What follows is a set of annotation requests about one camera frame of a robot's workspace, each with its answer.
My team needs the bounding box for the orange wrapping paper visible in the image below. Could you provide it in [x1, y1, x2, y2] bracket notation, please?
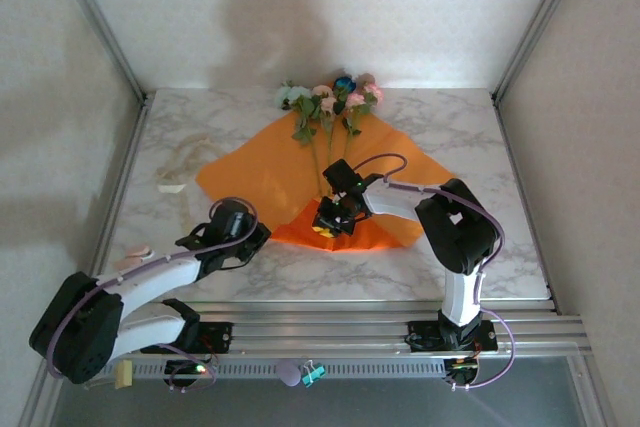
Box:
[195, 111, 456, 252]

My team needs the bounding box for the cream printed ribbon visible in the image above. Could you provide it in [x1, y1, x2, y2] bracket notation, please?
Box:
[154, 132, 216, 194]

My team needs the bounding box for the pink fake flower spray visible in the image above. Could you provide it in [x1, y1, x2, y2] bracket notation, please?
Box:
[310, 80, 385, 186]

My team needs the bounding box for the teal binder clip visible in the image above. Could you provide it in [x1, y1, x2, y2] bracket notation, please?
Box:
[301, 359, 326, 388]

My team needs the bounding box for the purple round pad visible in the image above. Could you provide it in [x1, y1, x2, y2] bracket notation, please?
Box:
[276, 358, 303, 388]

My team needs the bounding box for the black controller board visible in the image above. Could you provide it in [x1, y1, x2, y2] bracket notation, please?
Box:
[444, 356, 481, 391]
[164, 359, 212, 393]

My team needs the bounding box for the beige binder clip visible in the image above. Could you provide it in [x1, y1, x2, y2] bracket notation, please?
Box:
[113, 359, 135, 391]

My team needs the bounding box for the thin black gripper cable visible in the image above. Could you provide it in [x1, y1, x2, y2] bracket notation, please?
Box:
[217, 254, 254, 272]

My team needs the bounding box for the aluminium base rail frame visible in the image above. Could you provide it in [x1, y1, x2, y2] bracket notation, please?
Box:
[47, 299, 594, 361]

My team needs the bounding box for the aluminium table side rail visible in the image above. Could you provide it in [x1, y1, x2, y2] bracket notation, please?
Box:
[492, 96, 559, 311]
[64, 91, 154, 311]

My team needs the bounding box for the grey slotted cable duct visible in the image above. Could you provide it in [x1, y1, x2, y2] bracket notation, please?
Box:
[64, 359, 449, 379]

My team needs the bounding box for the aluminium frame post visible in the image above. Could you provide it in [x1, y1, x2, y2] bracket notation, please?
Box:
[491, 0, 591, 103]
[47, 0, 156, 103]

